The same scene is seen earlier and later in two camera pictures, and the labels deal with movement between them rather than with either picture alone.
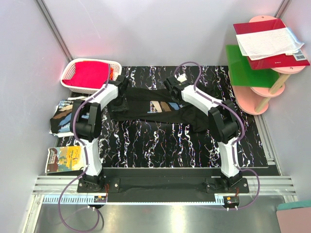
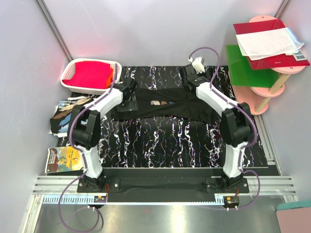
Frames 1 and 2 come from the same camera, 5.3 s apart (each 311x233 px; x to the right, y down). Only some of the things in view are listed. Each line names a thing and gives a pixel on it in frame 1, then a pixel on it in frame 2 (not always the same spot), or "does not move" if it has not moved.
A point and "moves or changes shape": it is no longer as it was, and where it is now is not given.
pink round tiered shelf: (253, 99) does not move
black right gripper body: (170, 84) -> (188, 73)
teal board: (294, 205) does not move
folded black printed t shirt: (60, 119) does not move
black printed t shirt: (156, 106) moves or changes shape
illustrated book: (64, 159) does not move
